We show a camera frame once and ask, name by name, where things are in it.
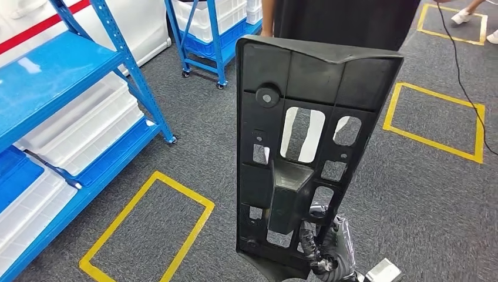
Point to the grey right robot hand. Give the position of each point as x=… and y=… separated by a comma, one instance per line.
x=338, y=245

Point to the black plastic plate bracket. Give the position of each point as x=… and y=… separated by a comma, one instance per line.
x=264, y=187

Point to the blue metal shelf rack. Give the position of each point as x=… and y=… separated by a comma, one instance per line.
x=50, y=74
x=216, y=46

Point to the person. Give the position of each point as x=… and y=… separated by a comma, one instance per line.
x=462, y=16
x=342, y=19

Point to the white plastic bin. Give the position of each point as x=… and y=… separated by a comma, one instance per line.
x=35, y=202
x=46, y=229
x=198, y=11
x=70, y=109
x=89, y=126
x=225, y=29
x=97, y=146
x=255, y=11

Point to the white car with red stripe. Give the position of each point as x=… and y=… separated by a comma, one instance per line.
x=132, y=27

